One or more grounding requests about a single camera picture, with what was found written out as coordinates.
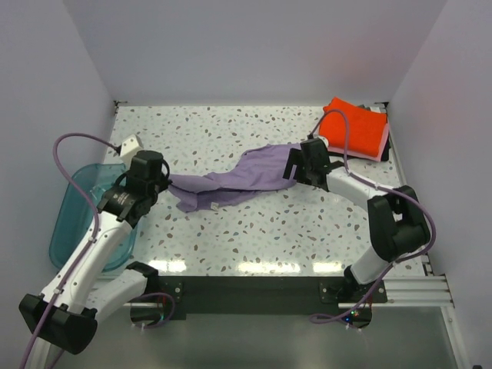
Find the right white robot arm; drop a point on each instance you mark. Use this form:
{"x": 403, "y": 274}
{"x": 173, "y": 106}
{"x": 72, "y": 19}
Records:
{"x": 397, "y": 223}

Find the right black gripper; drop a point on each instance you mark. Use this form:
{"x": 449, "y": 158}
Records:
{"x": 294, "y": 159}

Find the teal plastic bin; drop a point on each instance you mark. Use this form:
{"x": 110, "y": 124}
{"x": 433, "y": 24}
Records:
{"x": 75, "y": 215}

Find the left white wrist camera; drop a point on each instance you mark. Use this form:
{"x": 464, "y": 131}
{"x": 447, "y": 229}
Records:
{"x": 129, "y": 147}

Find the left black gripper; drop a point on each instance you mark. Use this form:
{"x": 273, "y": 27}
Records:
{"x": 164, "y": 182}

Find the folded orange t shirt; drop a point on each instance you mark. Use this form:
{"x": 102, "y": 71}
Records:
{"x": 354, "y": 115}

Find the purple t shirt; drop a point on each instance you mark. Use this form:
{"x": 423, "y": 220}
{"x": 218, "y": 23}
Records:
{"x": 258, "y": 171}

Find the aluminium frame rail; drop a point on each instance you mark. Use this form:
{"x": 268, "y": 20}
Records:
{"x": 417, "y": 292}

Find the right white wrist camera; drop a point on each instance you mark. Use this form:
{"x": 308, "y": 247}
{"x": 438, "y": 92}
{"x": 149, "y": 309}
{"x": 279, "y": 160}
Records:
{"x": 325, "y": 141}

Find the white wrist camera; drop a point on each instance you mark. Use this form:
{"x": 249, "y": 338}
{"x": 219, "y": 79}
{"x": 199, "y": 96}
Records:
{"x": 129, "y": 147}
{"x": 325, "y": 141}

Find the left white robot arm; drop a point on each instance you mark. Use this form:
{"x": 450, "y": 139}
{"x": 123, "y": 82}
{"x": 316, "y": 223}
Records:
{"x": 67, "y": 311}

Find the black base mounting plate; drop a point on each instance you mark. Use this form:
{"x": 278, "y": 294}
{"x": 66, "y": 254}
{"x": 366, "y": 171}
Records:
{"x": 242, "y": 295}

